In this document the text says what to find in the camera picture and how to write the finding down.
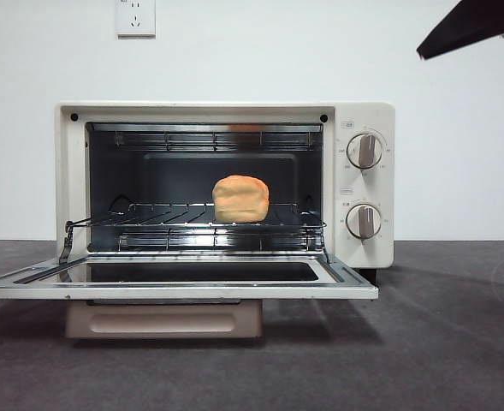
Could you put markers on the temperature knob, cream and taupe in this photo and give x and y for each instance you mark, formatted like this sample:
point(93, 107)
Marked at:
point(365, 151)

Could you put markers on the timer knob, cream and taupe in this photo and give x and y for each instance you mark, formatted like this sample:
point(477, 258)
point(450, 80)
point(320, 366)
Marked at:
point(363, 221)

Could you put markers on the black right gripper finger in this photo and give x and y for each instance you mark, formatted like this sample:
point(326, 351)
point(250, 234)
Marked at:
point(482, 25)

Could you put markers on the orange-brown bread loaf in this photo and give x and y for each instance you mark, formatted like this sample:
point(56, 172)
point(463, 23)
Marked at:
point(241, 199)

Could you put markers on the cream white toaster oven body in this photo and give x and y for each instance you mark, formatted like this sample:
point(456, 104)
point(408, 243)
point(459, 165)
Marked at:
point(363, 115)

